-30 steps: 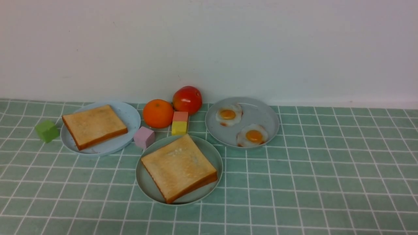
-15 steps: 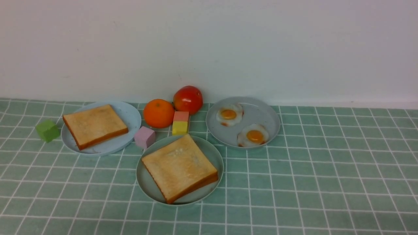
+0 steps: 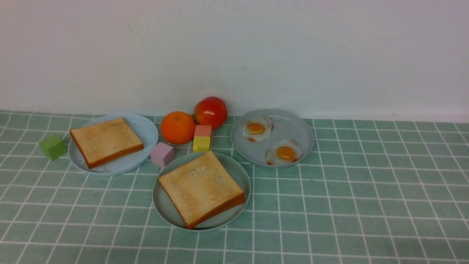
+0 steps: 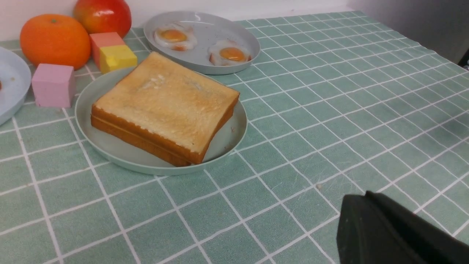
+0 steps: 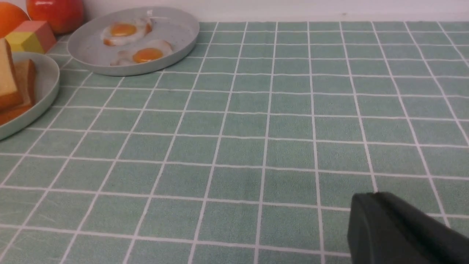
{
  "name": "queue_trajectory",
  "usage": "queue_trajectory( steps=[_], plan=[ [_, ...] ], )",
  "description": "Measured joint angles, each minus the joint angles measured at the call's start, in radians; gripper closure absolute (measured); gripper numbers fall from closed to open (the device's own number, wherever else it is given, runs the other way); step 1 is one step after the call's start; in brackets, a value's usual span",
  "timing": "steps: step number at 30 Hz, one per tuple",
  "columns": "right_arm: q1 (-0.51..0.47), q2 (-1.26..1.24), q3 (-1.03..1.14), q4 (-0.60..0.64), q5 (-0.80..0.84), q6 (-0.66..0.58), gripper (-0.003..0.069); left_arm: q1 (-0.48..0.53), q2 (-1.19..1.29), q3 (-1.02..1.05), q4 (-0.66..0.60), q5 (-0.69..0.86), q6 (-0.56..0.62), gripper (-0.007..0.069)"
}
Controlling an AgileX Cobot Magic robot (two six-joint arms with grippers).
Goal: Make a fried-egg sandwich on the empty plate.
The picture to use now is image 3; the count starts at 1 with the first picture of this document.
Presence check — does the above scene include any toast slice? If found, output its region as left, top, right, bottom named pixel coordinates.
left=158, top=150, right=245, bottom=230
left=69, top=117, right=144, bottom=169

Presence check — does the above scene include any fried egg toy rear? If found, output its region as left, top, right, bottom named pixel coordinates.
left=241, top=116, right=273, bottom=142

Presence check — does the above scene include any fried egg toy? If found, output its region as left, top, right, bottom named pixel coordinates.
left=265, top=139, right=303, bottom=166
left=241, top=116, right=273, bottom=142

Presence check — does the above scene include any red tomato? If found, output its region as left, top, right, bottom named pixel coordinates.
left=194, top=96, right=228, bottom=130

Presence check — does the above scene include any pink and yellow block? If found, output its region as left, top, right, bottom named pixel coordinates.
left=192, top=125, right=213, bottom=153

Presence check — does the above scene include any grey plate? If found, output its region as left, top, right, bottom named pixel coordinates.
left=230, top=109, right=314, bottom=168

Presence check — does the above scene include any light green plate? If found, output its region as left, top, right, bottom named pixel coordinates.
left=152, top=152, right=251, bottom=231

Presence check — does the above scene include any fried egg toy front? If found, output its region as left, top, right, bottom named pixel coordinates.
left=265, top=139, right=303, bottom=166

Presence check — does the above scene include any orange fruit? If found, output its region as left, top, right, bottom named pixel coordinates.
left=160, top=111, right=196, bottom=145

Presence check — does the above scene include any pink cube block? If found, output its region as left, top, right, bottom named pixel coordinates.
left=150, top=142, right=175, bottom=168

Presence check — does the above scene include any light blue plate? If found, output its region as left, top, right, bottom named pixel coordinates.
left=68, top=115, right=159, bottom=176

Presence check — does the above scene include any toast slice on blue plate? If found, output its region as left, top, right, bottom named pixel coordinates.
left=69, top=117, right=144, bottom=169

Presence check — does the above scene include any green checkered tablecloth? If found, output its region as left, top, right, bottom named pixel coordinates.
left=0, top=110, right=469, bottom=264

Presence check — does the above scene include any green cube block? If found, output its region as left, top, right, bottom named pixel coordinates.
left=39, top=134, right=67, bottom=161

